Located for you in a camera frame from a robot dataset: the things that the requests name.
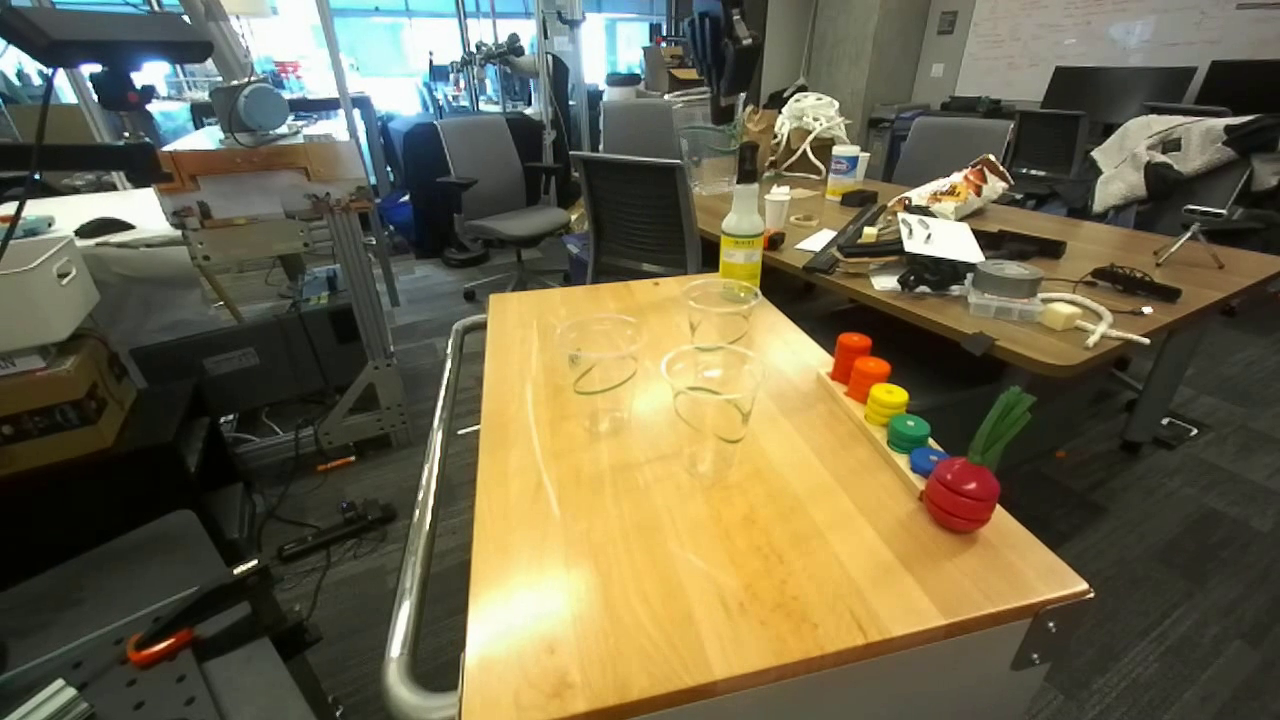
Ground clear plastic cup green print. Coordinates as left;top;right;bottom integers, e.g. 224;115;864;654
655;339;769;489
681;275;769;354
558;307;654;435

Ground dark mesh office chair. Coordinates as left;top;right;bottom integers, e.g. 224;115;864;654
568;147;707;284

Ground yellow liquid spray bottle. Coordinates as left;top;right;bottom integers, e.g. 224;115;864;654
717;138;773;294

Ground red-orange toy peg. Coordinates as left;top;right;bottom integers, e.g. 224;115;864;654
829;330;875;390

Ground orange toy peg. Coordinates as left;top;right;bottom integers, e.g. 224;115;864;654
843;354;897;410

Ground long black keyboard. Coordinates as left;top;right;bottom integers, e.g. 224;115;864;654
795;196;891;281

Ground yellow toy peg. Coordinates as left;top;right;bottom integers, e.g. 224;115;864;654
864;380;918;433

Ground grey office chair with armrests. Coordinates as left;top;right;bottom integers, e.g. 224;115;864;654
430;111;579;300

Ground green toy peg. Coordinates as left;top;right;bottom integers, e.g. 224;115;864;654
885;411;937;455

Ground white wipes canister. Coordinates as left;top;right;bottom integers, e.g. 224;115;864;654
824;138;872;204

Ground white printed paper sheet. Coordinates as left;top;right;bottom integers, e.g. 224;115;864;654
891;209;989;269

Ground red toy with green stalks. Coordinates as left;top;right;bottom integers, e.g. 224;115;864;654
920;383;1042;538

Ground black power strip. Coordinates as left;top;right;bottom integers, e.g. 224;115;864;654
270;496;403;569

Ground snack chips bag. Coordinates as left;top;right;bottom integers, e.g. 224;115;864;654
891;147;1019;224

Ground grey round container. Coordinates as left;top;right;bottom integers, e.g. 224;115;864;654
965;256;1052;325

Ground grey tool cart cabinet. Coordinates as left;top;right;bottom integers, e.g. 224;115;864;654
623;592;1101;720

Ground flat black device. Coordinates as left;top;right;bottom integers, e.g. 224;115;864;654
974;230;1071;263

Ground small black monitor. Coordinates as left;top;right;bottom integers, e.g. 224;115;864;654
1003;103;1098;183

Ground grey cylindrical device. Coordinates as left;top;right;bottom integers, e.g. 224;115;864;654
208;75;296;144

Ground black remote control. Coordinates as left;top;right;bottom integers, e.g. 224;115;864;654
1087;260;1189;307

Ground wooden office desk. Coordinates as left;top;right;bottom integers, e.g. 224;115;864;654
690;154;1280;453

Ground black computer monitor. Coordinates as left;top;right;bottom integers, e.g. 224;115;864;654
1042;59;1205;121
1194;56;1280;121

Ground black computer mouse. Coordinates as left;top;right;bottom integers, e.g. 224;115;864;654
68;213;141;245

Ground white cloth over chair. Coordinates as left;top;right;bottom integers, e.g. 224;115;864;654
1087;107;1263;216

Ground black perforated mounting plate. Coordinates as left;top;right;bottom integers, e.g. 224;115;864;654
0;505;332;720

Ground brown cardboard box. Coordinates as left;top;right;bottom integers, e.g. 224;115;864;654
0;333;149;481

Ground white plastic box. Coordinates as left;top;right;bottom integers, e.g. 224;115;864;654
0;234;105;359

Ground chrome cart handle rail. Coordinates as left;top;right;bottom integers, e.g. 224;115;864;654
381;314;492;720

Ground grey metal stand frame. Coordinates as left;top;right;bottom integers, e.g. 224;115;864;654
177;174;417;455

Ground white cord bundle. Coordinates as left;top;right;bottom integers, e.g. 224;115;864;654
769;87;852;179

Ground white cable with adapter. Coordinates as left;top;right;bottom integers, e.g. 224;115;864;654
1031;287;1156;354

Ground orange clamp handle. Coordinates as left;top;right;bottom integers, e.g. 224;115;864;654
119;621;203;671

